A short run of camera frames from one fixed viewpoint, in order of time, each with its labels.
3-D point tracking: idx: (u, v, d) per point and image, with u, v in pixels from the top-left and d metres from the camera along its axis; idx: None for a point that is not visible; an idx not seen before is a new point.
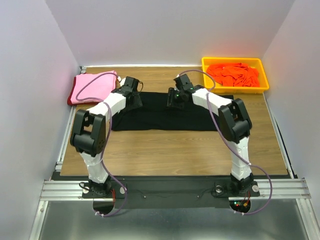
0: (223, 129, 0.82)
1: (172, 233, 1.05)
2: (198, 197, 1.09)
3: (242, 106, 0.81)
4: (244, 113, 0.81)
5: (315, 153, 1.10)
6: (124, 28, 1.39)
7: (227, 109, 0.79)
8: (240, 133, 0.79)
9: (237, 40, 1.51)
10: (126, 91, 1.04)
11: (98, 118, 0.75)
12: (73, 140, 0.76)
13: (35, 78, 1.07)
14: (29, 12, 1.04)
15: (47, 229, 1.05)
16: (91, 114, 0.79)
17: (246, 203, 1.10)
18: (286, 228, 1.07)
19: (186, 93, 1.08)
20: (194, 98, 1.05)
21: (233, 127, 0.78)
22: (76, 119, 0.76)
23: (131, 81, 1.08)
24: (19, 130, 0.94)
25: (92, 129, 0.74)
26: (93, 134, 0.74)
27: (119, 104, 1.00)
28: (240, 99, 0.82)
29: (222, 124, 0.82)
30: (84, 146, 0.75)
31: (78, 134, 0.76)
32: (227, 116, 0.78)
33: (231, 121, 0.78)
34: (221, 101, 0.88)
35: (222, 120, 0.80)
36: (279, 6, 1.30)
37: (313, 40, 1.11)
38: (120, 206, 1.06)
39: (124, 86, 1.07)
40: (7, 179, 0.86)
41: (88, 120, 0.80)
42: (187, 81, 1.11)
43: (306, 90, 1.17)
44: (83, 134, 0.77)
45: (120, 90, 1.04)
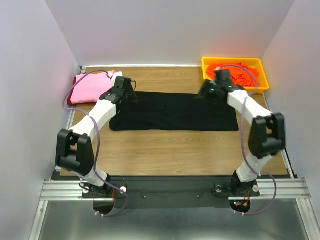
0: (251, 141, 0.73)
1: (172, 233, 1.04)
2: (198, 197, 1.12)
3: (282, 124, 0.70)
4: (282, 132, 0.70)
5: (315, 153, 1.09)
6: (124, 28, 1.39)
7: (264, 122, 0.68)
8: (268, 151, 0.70)
9: (237, 40, 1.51)
10: (117, 96, 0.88)
11: (82, 140, 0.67)
12: (58, 161, 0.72)
13: (34, 78, 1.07)
14: (28, 11, 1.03)
15: (47, 229, 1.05)
16: (75, 134, 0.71)
17: (246, 203, 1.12)
18: (286, 228, 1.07)
19: (223, 90, 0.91)
20: (230, 97, 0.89)
21: (263, 143, 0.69)
22: (59, 140, 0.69)
23: (123, 82, 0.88)
24: (18, 129, 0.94)
25: (77, 153, 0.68)
26: (78, 158, 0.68)
27: (109, 113, 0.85)
28: (281, 114, 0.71)
29: (251, 136, 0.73)
30: (71, 168, 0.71)
31: (62, 156, 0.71)
32: (260, 130, 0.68)
33: (262, 136, 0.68)
34: (257, 111, 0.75)
35: (253, 132, 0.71)
36: (279, 6, 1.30)
37: (313, 40, 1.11)
38: (121, 206, 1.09)
39: (115, 88, 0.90)
40: (6, 179, 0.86)
41: (73, 139, 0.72)
42: (228, 76, 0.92)
43: (306, 90, 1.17)
44: (70, 155, 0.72)
45: (110, 95, 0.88)
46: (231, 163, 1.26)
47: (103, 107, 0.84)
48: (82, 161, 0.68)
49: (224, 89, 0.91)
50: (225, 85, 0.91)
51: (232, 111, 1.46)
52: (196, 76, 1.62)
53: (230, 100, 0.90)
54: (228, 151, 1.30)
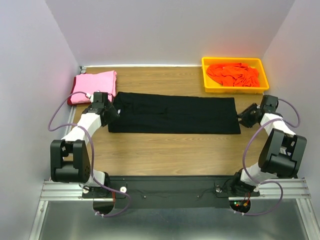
0: (262, 154, 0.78)
1: (172, 233, 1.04)
2: (198, 197, 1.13)
3: (300, 147, 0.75)
4: (297, 155, 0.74)
5: (315, 153, 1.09)
6: (124, 27, 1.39)
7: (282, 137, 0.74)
8: (274, 167, 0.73)
9: (237, 40, 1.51)
10: (99, 108, 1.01)
11: (76, 145, 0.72)
12: (55, 175, 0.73)
13: (34, 78, 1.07)
14: (28, 11, 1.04)
15: (47, 229, 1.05)
16: (68, 143, 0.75)
17: (246, 203, 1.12)
18: (286, 228, 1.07)
19: (261, 112, 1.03)
20: (264, 119, 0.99)
21: (273, 156, 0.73)
22: (53, 152, 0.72)
23: (102, 96, 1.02)
24: (19, 130, 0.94)
25: (74, 158, 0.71)
26: (76, 164, 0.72)
27: (94, 123, 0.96)
28: (303, 139, 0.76)
29: (264, 148, 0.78)
30: (69, 178, 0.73)
31: (58, 168, 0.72)
32: (275, 142, 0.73)
33: (275, 148, 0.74)
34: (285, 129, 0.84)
35: (266, 144, 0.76)
36: (279, 6, 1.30)
37: (313, 41, 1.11)
38: (124, 206, 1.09)
39: (94, 102, 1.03)
40: (7, 179, 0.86)
41: (66, 149, 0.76)
42: (272, 103, 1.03)
43: (307, 90, 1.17)
44: (65, 166, 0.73)
45: (92, 109, 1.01)
46: (231, 163, 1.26)
47: (87, 119, 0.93)
48: (80, 166, 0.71)
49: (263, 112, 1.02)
50: (266, 109, 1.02)
51: (232, 111, 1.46)
52: (196, 77, 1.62)
53: (263, 120, 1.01)
54: (228, 151, 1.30)
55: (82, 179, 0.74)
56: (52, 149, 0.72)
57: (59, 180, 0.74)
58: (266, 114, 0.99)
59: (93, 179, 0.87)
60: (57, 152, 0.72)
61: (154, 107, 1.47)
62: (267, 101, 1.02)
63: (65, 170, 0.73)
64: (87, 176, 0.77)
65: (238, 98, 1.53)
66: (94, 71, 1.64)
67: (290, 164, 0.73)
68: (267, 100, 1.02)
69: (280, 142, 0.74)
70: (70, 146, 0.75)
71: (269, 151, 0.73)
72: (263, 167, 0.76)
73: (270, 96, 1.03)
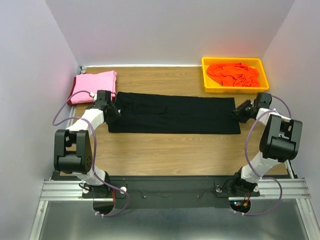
0: (262, 139, 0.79)
1: (172, 233, 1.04)
2: (198, 197, 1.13)
3: (297, 130, 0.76)
4: (295, 137, 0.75)
5: (315, 153, 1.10)
6: (124, 27, 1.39)
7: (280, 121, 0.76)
8: (275, 149, 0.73)
9: (237, 40, 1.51)
10: (102, 106, 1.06)
11: (80, 134, 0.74)
12: (57, 164, 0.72)
13: (34, 78, 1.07)
14: (28, 11, 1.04)
15: (47, 229, 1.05)
16: (71, 133, 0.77)
17: (246, 203, 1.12)
18: (286, 228, 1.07)
19: (256, 109, 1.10)
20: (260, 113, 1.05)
21: (273, 138, 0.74)
22: (57, 140, 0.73)
23: (106, 94, 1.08)
24: (19, 130, 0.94)
25: (78, 146, 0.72)
26: (79, 152, 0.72)
27: (97, 118, 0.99)
28: (299, 123, 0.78)
29: (264, 134, 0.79)
30: (70, 166, 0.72)
31: (61, 156, 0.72)
32: (273, 125, 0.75)
33: (274, 132, 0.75)
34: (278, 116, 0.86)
35: (266, 128, 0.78)
36: (279, 6, 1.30)
37: (313, 40, 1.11)
38: (123, 206, 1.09)
39: (97, 100, 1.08)
40: (7, 179, 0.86)
41: (70, 139, 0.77)
42: (266, 100, 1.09)
43: (306, 90, 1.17)
44: (68, 155, 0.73)
45: (95, 106, 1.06)
46: (231, 163, 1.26)
47: (91, 114, 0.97)
48: (83, 153, 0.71)
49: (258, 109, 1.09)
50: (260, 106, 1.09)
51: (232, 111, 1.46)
52: (196, 77, 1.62)
53: (259, 115, 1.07)
54: (228, 151, 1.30)
55: (83, 168, 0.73)
56: (56, 137, 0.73)
57: (60, 168, 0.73)
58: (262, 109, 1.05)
59: (94, 173, 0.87)
60: (61, 140, 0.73)
61: (154, 107, 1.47)
62: (261, 99, 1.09)
63: (68, 159, 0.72)
64: (88, 168, 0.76)
65: (238, 98, 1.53)
66: (94, 71, 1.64)
67: (290, 145, 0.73)
68: (261, 97, 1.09)
69: (279, 125, 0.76)
70: (73, 136, 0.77)
71: (269, 133, 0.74)
72: (264, 151, 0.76)
73: (263, 93, 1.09)
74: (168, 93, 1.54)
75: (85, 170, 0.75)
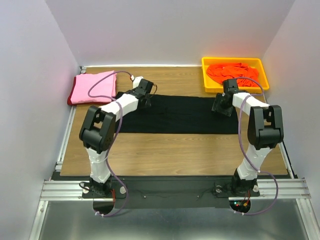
0: (250, 131, 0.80)
1: (172, 233, 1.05)
2: (198, 197, 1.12)
3: (279, 114, 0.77)
4: (278, 122, 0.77)
5: (315, 153, 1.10)
6: (124, 27, 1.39)
7: (261, 111, 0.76)
8: (265, 140, 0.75)
9: (237, 40, 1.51)
10: (140, 93, 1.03)
11: (108, 116, 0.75)
12: (82, 134, 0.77)
13: (34, 78, 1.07)
14: (29, 11, 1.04)
15: (47, 229, 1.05)
16: (102, 112, 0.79)
17: (246, 203, 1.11)
18: (286, 228, 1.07)
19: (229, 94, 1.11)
20: (235, 99, 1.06)
21: (260, 130, 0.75)
22: (88, 114, 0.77)
23: (147, 84, 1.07)
24: (19, 129, 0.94)
25: (103, 126, 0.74)
26: (102, 132, 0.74)
27: (131, 105, 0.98)
28: (279, 107, 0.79)
29: (250, 125, 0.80)
30: (91, 142, 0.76)
31: (87, 129, 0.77)
32: (256, 118, 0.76)
33: (260, 123, 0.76)
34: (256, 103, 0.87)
35: (251, 121, 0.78)
36: (279, 6, 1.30)
37: (313, 40, 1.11)
38: (121, 206, 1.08)
39: (138, 88, 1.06)
40: (7, 179, 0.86)
41: (99, 117, 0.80)
42: (234, 85, 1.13)
43: (306, 90, 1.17)
44: (93, 130, 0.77)
45: (134, 92, 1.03)
46: (231, 163, 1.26)
47: (127, 99, 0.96)
48: (104, 135, 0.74)
49: (231, 93, 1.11)
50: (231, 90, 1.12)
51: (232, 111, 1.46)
52: (196, 77, 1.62)
53: (234, 101, 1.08)
54: (228, 151, 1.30)
55: (101, 148, 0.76)
56: (89, 110, 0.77)
57: (83, 139, 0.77)
58: (234, 94, 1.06)
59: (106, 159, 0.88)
60: (91, 116, 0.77)
61: (154, 107, 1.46)
62: (229, 85, 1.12)
63: (91, 134, 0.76)
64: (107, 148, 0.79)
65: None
66: (94, 71, 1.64)
67: (276, 132, 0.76)
68: (229, 83, 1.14)
69: (262, 116, 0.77)
70: (102, 116, 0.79)
71: (256, 126, 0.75)
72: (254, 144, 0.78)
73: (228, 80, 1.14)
74: (168, 93, 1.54)
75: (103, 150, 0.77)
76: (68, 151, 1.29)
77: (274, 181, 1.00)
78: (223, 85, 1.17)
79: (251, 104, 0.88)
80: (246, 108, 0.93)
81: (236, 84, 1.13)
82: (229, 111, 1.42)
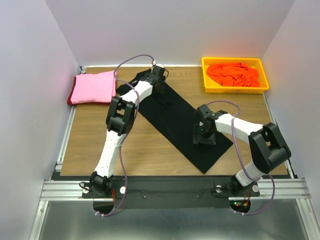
0: (256, 159, 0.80)
1: (172, 233, 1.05)
2: (198, 197, 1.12)
3: (276, 132, 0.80)
4: (280, 140, 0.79)
5: (314, 153, 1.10)
6: (124, 27, 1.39)
7: (261, 137, 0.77)
8: (275, 163, 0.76)
9: (237, 40, 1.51)
10: (153, 79, 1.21)
11: (129, 105, 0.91)
12: (108, 120, 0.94)
13: (34, 78, 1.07)
14: (29, 12, 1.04)
15: (47, 229, 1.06)
16: (124, 101, 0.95)
17: (246, 203, 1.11)
18: (285, 228, 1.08)
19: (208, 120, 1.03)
20: (218, 124, 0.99)
21: (269, 157, 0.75)
22: (112, 103, 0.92)
23: (160, 69, 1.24)
24: (19, 129, 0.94)
25: (125, 114, 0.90)
26: (125, 118, 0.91)
27: (146, 91, 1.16)
28: (274, 126, 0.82)
29: (254, 153, 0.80)
30: (116, 126, 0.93)
31: (112, 116, 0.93)
32: (262, 146, 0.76)
33: (266, 150, 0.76)
34: (249, 127, 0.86)
35: (256, 150, 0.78)
36: (279, 6, 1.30)
37: (313, 40, 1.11)
38: (117, 206, 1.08)
39: (152, 73, 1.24)
40: (7, 179, 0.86)
41: (121, 105, 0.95)
42: (207, 110, 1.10)
43: (306, 90, 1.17)
44: (117, 117, 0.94)
45: (149, 78, 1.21)
46: (232, 163, 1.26)
47: (143, 87, 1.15)
48: (127, 120, 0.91)
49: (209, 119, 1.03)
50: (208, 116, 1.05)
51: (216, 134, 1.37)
52: (196, 76, 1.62)
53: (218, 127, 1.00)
54: (228, 151, 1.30)
55: (124, 130, 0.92)
56: (112, 101, 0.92)
57: (108, 123, 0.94)
58: (216, 120, 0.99)
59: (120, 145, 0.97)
60: (115, 105, 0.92)
61: (156, 107, 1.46)
62: (202, 112, 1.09)
63: (116, 120, 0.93)
64: (128, 132, 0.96)
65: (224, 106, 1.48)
66: (94, 71, 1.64)
67: (281, 150, 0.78)
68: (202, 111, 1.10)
69: (264, 141, 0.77)
70: (124, 106, 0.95)
71: (265, 155, 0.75)
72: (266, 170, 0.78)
73: (199, 109, 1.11)
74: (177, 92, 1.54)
75: (125, 132, 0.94)
76: (68, 151, 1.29)
77: (273, 182, 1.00)
78: (197, 115, 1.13)
79: (245, 130, 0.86)
80: (239, 134, 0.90)
81: (208, 109, 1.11)
82: (212, 138, 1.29)
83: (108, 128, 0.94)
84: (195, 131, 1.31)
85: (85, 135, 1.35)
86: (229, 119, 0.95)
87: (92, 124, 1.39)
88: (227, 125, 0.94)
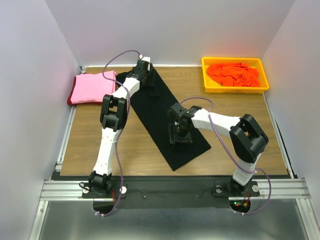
0: (238, 151, 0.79)
1: (172, 233, 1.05)
2: (198, 197, 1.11)
3: (254, 122, 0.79)
4: (258, 129, 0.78)
5: (314, 153, 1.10)
6: (124, 27, 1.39)
7: (240, 130, 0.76)
8: (257, 152, 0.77)
9: (237, 40, 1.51)
10: (139, 75, 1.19)
11: (121, 101, 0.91)
12: (102, 118, 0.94)
13: (34, 78, 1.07)
14: (29, 12, 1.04)
15: (47, 229, 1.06)
16: (115, 98, 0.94)
17: (246, 203, 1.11)
18: (285, 228, 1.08)
19: (184, 118, 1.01)
20: (195, 122, 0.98)
21: (251, 148, 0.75)
22: (104, 102, 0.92)
23: (144, 64, 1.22)
24: (19, 129, 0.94)
25: (118, 110, 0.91)
26: (118, 114, 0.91)
27: (135, 87, 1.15)
28: (250, 115, 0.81)
29: (236, 146, 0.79)
30: (111, 123, 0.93)
31: (106, 114, 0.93)
32: (243, 139, 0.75)
33: (247, 142, 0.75)
34: (228, 120, 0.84)
35: (238, 144, 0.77)
36: (279, 6, 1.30)
37: (313, 40, 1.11)
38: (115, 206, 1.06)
39: (136, 69, 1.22)
40: (7, 179, 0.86)
41: (113, 102, 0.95)
42: (180, 108, 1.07)
43: (306, 90, 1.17)
44: (110, 114, 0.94)
45: (134, 74, 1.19)
46: (232, 163, 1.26)
47: (130, 82, 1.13)
48: (121, 116, 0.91)
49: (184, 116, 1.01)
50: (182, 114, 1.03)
51: (204, 134, 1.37)
52: (196, 76, 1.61)
53: (195, 124, 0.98)
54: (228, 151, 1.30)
55: (119, 126, 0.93)
56: (104, 99, 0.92)
57: (102, 121, 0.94)
58: (193, 118, 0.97)
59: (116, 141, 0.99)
60: (107, 104, 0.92)
61: (154, 106, 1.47)
62: (175, 110, 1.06)
63: (110, 117, 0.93)
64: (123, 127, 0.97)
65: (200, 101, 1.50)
66: (94, 71, 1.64)
67: (260, 139, 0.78)
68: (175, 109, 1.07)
69: (244, 133, 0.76)
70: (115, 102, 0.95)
71: (247, 147, 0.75)
72: (250, 161, 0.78)
73: (172, 108, 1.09)
74: (170, 87, 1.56)
75: (120, 128, 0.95)
76: (68, 151, 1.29)
77: (264, 172, 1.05)
78: (170, 114, 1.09)
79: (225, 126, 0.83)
80: (219, 129, 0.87)
81: (182, 107, 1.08)
82: (189, 137, 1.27)
83: (103, 125, 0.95)
84: (171, 130, 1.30)
85: (85, 136, 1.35)
86: (207, 115, 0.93)
87: (92, 125, 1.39)
88: (205, 121, 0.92)
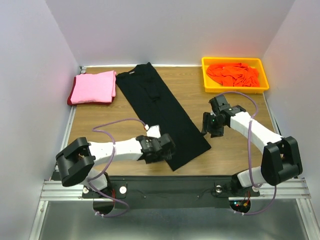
0: (264, 167, 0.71)
1: (172, 233, 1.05)
2: (198, 197, 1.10)
3: (295, 147, 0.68)
4: (296, 155, 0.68)
5: (314, 153, 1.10)
6: (124, 27, 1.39)
7: (277, 151, 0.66)
8: (284, 178, 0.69)
9: (237, 40, 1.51)
10: (150, 147, 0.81)
11: (85, 161, 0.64)
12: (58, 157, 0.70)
13: (34, 78, 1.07)
14: (28, 11, 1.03)
15: (47, 229, 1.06)
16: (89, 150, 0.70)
17: (246, 203, 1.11)
18: (285, 228, 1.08)
19: (223, 113, 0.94)
20: (232, 121, 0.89)
21: (279, 172, 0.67)
22: (73, 143, 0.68)
23: (166, 143, 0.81)
24: (19, 130, 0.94)
25: (75, 166, 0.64)
26: (71, 169, 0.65)
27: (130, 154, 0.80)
28: (293, 138, 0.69)
29: (264, 163, 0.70)
30: (61, 169, 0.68)
31: (64, 155, 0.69)
32: (276, 162, 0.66)
33: (278, 165, 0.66)
34: (265, 135, 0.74)
35: (267, 162, 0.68)
36: (279, 6, 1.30)
37: (314, 40, 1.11)
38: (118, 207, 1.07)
39: (156, 139, 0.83)
40: (7, 179, 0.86)
41: (85, 150, 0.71)
42: (224, 101, 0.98)
43: (306, 90, 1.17)
44: (69, 160, 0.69)
45: (147, 143, 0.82)
46: (232, 163, 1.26)
47: (130, 147, 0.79)
48: (71, 175, 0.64)
49: (223, 111, 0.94)
50: (222, 109, 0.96)
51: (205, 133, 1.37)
52: (196, 76, 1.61)
53: (232, 124, 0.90)
54: (228, 151, 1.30)
55: (65, 181, 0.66)
56: (77, 141, 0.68)
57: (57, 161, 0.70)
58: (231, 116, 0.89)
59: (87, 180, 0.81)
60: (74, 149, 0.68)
61: (155, 106, 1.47)
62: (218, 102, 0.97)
63: (65, 164, 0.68)
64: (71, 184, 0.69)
65: (199, 100, 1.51)
66: (94, 71, 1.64)
67: (294, 167, 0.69)
68: (217, 101, 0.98)
69: (280, 156, 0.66)
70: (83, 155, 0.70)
71: (275, 170, 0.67)
72: (272, 181, 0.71)
73: (216, 98, 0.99)
74: (170, 88, 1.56)
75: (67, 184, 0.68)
76: None
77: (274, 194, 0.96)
78: (211, 104, 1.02)
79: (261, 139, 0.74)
80: (255, 140, 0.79)
81: (226, 100, 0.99)
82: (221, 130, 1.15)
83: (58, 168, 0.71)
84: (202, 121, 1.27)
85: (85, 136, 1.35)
86: (247, 119, 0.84)
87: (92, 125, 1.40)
88: (243, 126, 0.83)
